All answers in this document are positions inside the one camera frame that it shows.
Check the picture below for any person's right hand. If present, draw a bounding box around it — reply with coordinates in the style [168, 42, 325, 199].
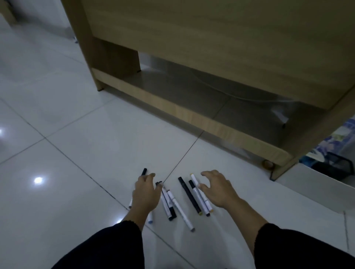
[197, 170, 241, 209]

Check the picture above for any person's left hand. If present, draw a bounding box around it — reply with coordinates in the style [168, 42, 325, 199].
[131, 173, 163, 214]

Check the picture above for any person's right forearm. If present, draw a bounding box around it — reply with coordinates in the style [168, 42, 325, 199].
[225, 196, 355, 269]

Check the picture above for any person's left forearm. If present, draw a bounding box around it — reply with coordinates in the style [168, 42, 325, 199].
[51, 206, 152, 269]

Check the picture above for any scattered group of marker pens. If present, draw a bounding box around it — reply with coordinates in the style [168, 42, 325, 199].
[128, 168, 214, 232]

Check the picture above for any black mesh basket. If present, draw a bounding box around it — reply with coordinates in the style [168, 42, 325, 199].
[312, 152, 355, 181]

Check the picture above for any blue patterned cloth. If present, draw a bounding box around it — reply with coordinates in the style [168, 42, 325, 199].
[299, 116, 355, 167]

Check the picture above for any light wooden desk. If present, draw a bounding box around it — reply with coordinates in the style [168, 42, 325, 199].
[60, 0, 355, 182]

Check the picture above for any wooden furniture piece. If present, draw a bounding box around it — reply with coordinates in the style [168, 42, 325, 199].
[0, 0, 18, 26]

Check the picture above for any white cable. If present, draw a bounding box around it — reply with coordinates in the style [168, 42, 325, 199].
[189, 68, 292, 103]

